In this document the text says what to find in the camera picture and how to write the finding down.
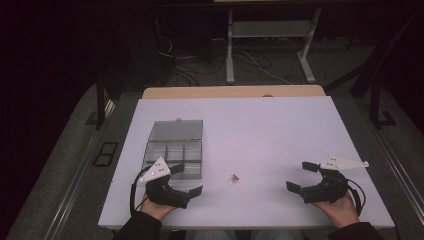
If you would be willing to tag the black metal stand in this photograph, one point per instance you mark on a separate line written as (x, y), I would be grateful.
(375, 100)

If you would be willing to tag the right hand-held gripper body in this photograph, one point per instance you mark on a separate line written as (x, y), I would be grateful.
(328, 190)

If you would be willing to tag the person's right hand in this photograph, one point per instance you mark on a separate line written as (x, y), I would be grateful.
(338, 211)

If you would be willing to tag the clear plastic compartment box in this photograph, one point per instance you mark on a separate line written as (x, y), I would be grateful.
(176, 143)

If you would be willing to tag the white metal stand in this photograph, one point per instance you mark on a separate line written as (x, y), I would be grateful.
(271, 29)

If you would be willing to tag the black floor socket frame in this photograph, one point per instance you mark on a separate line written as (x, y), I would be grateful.
(106, 154)

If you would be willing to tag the person's left hand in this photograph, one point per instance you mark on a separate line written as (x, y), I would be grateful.
(155, 209)

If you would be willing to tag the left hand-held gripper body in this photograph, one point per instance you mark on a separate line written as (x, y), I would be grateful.
(163, 191)

